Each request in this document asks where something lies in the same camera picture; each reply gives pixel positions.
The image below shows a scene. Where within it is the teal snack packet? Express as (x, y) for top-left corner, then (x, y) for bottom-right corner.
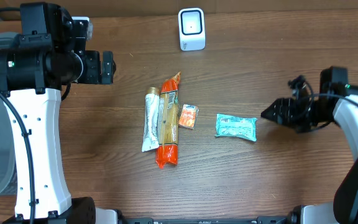
(215, 114), (257, 142)

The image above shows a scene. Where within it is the white silver tube package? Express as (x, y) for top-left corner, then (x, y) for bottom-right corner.
(142, 87), (160, 152)

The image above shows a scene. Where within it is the small orange packet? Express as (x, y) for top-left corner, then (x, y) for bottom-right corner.
(178, 104), (199, 129)

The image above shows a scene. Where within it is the long orange snack package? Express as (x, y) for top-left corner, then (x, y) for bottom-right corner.
(155, 72), (181, 169)

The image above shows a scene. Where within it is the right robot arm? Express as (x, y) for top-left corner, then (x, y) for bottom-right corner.
(260, 67), (358, 223)

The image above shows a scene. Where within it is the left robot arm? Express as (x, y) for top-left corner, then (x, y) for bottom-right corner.
(0, 2), (119, 224)

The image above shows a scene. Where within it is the white barcode scanner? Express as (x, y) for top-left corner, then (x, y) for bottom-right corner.
(178, 7), (206, 51)

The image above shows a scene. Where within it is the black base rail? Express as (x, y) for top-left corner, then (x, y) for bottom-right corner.
(118, 216), (287, 224)

